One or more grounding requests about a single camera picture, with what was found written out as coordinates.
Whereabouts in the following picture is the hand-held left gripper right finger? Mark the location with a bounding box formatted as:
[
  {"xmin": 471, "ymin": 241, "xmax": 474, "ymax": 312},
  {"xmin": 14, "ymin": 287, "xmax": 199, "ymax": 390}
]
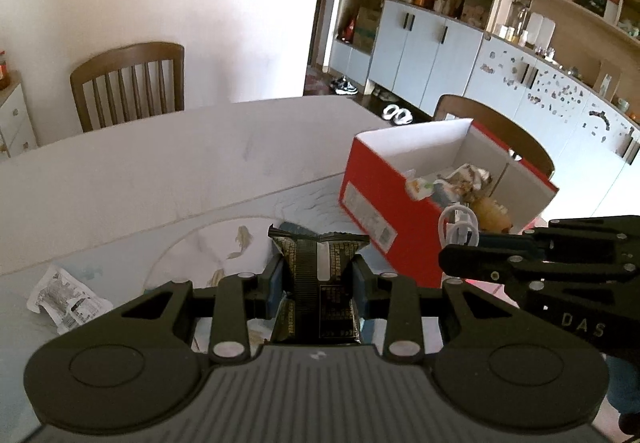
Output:
[{"xmin": 350, "ymin": 255, "xmax": 526, "ymax": 366}]

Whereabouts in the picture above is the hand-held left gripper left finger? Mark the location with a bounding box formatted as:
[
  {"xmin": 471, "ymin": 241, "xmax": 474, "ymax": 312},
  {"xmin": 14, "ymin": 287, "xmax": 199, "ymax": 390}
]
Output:
[{"xmin": 107, "ymin": 255, "xmax": 286, "ymax": 366}]

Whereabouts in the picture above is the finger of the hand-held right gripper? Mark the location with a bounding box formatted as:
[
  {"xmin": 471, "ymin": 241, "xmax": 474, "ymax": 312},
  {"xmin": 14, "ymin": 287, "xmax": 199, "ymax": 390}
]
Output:
[
  {"xmin": 438, "ymin": 244, "xmax": 640, "ymax": 291},
  {"xmin": 475, "ymin": 215, "xmax": 640, "ymax": 254}
]

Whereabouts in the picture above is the white cable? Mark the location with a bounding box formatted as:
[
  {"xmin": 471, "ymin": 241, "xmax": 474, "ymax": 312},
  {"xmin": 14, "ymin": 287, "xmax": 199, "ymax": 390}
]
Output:
[{"xmin": 437, "ymin": 203, "xmax": 481, "ymax": 249}]

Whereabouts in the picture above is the black snack wrapper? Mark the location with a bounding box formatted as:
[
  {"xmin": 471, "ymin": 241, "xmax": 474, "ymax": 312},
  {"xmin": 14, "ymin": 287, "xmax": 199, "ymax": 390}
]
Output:
[{"xmin": 267, "ymin": 223, "xmax": 371, "ymax": 344}]

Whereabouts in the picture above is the red cardboard box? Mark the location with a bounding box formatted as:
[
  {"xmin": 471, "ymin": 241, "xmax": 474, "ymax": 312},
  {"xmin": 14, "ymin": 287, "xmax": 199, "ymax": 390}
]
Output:
[{"xmin": 339, "ymin": 118, "xmax": 560, "ymax": 289}]

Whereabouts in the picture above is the white desktop table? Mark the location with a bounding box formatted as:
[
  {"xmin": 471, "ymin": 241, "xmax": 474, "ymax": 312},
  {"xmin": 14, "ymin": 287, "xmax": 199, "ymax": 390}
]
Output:
[{"xmin": 0, "ymin": 97, "xmax": 551, "ymax": 443}]

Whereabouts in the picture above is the person's blue clothing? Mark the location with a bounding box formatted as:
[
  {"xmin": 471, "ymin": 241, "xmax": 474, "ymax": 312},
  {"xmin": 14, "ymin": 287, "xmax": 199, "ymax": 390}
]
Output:
[{"xmin": 602, "ymin": 353, "xmax": 640, "ymax": 419}]

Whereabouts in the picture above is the brown curved-back wooden chair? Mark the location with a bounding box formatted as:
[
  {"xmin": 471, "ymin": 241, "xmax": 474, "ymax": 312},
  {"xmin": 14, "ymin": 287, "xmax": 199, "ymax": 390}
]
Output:
[{"xmin": 432, "ymin": 94, "xmax": 556, "ymax": 181}]

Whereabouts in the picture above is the red patterned rug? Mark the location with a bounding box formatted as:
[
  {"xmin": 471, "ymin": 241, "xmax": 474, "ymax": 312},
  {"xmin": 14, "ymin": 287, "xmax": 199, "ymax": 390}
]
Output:
[{"xmin": 304, "ymin": 68, "xmax": 332, "ymax": 96}]

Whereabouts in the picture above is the white grey-printed wrapper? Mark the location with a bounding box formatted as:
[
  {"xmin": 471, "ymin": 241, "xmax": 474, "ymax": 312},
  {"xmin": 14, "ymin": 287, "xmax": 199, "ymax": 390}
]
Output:
[{"xmin": 26, "ymin": 265, "xmax": 115, "ymax": 335}]

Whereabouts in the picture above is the white canister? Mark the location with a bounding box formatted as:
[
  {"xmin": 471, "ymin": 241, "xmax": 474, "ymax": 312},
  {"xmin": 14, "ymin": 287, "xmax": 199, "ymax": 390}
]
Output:
[{"xmin": 530, "ymin": 13, "xmax": 557, "ymax": 48}]

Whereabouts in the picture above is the clear glass jar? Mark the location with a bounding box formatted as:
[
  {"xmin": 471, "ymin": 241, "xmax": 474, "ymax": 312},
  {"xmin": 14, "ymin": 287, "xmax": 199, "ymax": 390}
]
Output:
[{"xmin": 512, "ymin": 8, "xmax": 532, "ymax": 44}]

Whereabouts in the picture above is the brown cardboard carton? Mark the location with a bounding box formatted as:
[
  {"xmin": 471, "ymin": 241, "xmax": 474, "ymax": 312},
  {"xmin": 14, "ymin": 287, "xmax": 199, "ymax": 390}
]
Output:
[{"xmin": 352, "ymin": 7, "xmax": 381, "ymax": 54}]

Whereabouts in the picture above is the brown slatted wooden chair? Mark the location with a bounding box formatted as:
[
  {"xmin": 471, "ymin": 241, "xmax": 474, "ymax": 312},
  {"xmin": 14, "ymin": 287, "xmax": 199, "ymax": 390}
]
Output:
[{"xmin": 70, "ymin": 41, "xmax": 186, "ymax": 132}]

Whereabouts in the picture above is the small white side cabinet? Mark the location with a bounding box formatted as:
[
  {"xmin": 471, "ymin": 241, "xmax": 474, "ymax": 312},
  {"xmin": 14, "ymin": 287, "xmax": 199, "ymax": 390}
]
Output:
[{"xmin": 0, "ymin": 73, "xmax": 40, "ymax": 158}]

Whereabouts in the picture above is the grey wall cabinet with shelves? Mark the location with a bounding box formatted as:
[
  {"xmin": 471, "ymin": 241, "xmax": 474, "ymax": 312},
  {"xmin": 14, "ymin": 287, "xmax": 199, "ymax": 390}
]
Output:
[{"xmin": 327, "ymin": 0, "xmax": 640, "ymax": 224}]

